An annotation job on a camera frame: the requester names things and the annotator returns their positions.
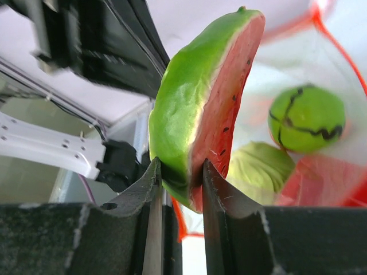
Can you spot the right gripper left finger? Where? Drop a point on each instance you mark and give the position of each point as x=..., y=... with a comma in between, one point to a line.
x=123, y=236

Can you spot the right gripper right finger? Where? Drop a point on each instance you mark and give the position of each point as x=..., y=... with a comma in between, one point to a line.
x=244, y=237

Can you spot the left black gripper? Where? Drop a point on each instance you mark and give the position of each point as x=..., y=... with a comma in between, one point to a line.
x=112, y=43

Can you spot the toy green cabbage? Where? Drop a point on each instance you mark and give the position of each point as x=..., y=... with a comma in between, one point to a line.
x=260, y=171

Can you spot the toy watermelon slice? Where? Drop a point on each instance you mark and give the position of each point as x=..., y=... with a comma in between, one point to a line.
x=198, y=101

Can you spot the clear zip top bag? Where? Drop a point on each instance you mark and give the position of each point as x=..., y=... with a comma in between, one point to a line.
x=317, y=60

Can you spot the toy whole watermelon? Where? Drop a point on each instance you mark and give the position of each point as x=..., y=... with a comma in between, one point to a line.
x=306, y=119

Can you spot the toy red orange tomato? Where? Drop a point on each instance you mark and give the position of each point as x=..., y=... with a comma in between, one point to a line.
x=320, y=180

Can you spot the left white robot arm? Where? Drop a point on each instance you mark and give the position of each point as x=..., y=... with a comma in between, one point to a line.
x=115, y=163

